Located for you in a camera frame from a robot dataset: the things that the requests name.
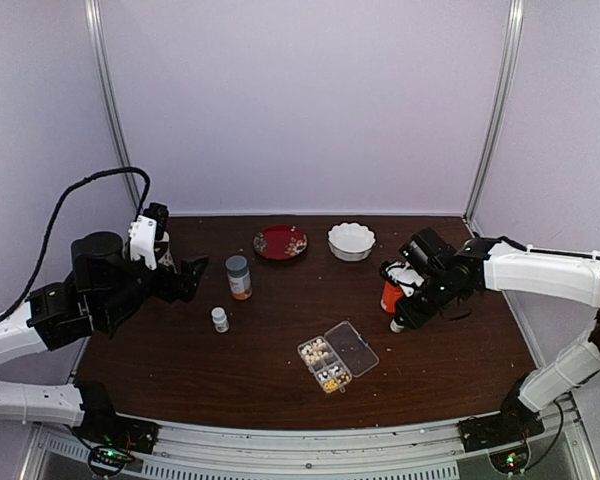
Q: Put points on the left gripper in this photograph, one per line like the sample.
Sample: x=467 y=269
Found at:
x=187 y=283

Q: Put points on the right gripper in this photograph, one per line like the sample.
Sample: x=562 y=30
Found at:
x=414 y=318

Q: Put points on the small white bottle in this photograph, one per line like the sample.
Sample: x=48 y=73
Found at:
x=220 y=319
x=396 y=328

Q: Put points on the orange pill bottle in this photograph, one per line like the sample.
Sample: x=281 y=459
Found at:
x=390 y=296

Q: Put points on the grey capped supplement bottle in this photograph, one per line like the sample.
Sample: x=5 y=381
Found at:
x=238 y=274

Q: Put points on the clear plastic pill organizer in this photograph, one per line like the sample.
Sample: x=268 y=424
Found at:
x=337 y=357

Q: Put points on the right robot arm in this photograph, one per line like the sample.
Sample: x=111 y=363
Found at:
x=432 y=274

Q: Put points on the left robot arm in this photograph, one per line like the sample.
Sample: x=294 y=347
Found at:
x=104 y=289

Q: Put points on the floral mug yellow inside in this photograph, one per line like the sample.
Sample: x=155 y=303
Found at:
x=162 y=253

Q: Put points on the red floral plate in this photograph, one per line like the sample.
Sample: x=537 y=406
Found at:
x=280 y=242

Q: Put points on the white scalloped dish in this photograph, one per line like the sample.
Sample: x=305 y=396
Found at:
x=351 y=242

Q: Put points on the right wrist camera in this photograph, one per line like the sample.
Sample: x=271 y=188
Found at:
x=400 y=274

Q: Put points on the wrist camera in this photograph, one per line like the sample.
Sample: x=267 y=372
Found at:
x=400 y=274
x=148 y=227

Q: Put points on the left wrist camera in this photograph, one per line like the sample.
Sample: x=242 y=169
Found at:
x=148 y=227

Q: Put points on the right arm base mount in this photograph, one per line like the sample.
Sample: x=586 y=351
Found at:
x=505 y=435

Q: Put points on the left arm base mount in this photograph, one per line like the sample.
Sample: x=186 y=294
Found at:
x=112 y=440

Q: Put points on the front aluminium rail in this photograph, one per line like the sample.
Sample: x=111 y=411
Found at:
x=433 y=450

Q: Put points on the right aluminium frame post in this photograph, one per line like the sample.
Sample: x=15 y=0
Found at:
x=508 y=64

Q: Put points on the aluminium frame post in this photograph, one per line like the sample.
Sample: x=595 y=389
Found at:
x=112 y=115
x=508 y=64

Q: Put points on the left aluminium frame post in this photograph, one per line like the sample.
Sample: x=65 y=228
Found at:
x=112 y=115

